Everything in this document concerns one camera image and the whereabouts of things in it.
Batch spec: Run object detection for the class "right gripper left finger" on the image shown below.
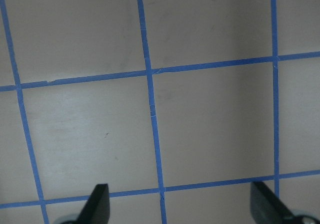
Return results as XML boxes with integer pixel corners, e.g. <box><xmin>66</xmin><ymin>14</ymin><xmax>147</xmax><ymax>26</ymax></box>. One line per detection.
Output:
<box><xmin>75</xmin><ymin>184</ymin><xmax>111</xmax><ymax>224</ymax></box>

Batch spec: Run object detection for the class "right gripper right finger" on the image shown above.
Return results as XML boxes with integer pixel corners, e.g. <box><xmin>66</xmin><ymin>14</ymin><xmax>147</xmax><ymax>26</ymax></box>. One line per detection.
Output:
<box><xmin>250</xmin><ymin>181</ymin><xmax>293</xmax><ymax>224</ymax></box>

